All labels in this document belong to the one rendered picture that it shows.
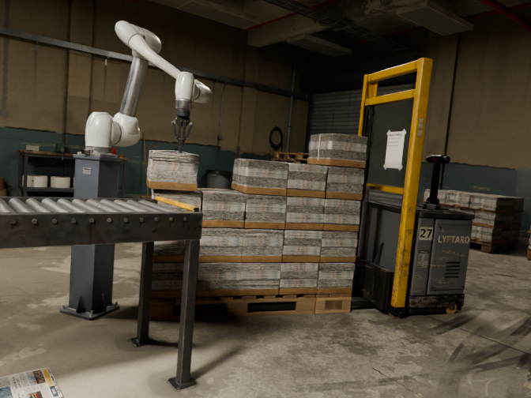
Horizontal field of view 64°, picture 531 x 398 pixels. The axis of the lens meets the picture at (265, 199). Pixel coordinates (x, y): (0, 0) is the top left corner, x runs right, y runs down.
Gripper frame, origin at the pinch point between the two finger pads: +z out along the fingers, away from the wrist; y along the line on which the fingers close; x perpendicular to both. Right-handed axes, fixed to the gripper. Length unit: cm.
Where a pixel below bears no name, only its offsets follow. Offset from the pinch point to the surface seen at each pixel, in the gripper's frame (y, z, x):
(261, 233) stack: -60, 53, -18
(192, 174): -10.1, 16.8, -13.9
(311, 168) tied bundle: -92, 7, -18
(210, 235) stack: -25, 55, -17
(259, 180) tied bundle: -55, 18, -18
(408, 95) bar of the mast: -160, -51, -12
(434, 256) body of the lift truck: -192, 64, -3
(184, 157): -4.5, 6.6, -13.4
